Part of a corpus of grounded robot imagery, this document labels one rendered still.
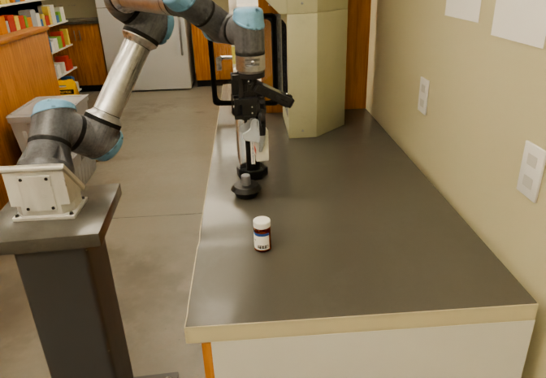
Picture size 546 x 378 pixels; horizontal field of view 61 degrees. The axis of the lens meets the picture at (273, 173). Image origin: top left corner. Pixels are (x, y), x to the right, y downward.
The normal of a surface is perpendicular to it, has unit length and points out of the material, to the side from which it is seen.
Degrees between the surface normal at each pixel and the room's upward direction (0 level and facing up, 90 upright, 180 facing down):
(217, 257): 0
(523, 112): 90
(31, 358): 0
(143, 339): 0
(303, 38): 90
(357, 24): 90
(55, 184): 90
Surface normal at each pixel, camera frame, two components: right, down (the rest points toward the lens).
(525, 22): -1.00, 0.05
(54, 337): 0.12, 0.40
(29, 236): -0.03, -0.91
